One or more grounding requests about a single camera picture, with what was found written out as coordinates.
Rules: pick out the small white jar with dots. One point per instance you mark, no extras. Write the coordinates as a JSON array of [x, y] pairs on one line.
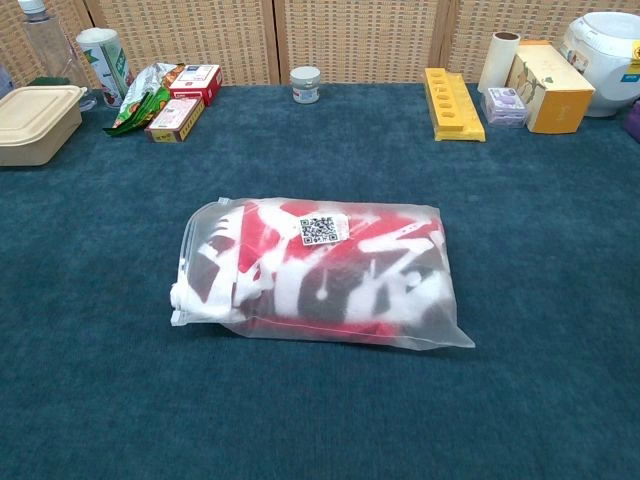
[[305, 85]]

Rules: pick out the white green cylinder can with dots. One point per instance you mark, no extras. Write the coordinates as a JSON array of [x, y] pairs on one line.
[[107, 65]]

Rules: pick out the beige lidded lunch box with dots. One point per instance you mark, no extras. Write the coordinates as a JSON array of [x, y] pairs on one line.
[[35, 120]]

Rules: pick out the orange beige carton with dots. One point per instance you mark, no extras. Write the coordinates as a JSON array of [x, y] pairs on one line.
[[555, 95]]

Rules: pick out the dark teal carpet tabletop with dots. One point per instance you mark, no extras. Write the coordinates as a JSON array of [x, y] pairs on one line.
[[320, 410]]

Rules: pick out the clear plastic water bottle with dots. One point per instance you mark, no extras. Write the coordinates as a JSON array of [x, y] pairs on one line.
[[47, 45]]

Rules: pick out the bagged red white garment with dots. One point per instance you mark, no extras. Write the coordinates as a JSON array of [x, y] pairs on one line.
[[320, 229]]

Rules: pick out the purple soap pack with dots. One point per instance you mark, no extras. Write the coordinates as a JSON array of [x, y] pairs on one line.
[[505, 107]]

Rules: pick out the white rice cooker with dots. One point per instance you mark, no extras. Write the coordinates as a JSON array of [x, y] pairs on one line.
[[610, 55]]

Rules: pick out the green snack packet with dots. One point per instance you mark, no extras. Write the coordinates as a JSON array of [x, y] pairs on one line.
[[142, 102]]

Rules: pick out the red white printed clothing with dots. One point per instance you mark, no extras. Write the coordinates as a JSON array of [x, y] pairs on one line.
[[300, 280]]

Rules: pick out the purple box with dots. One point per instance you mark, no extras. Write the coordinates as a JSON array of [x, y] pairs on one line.
[[634, 117]]

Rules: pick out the dark green packet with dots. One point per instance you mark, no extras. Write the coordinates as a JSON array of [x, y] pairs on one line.
[[50, 81]]

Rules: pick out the small red white box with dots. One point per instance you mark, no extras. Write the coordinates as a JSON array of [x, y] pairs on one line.
[[172, 120]]

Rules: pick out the yellow holed block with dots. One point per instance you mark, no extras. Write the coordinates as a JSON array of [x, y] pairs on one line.
[[452, 107]]

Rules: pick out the white paper roll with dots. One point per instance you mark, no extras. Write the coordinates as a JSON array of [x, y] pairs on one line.
[[497, 62]]

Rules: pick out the large red white box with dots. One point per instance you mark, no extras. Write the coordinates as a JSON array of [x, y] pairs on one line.
[[195, 82]]

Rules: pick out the wicker folding screen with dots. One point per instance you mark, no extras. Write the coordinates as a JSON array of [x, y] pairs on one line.
[[350, 35]]

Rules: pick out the blue white tissue bag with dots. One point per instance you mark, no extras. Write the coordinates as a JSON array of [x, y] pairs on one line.
[[4, 82]]

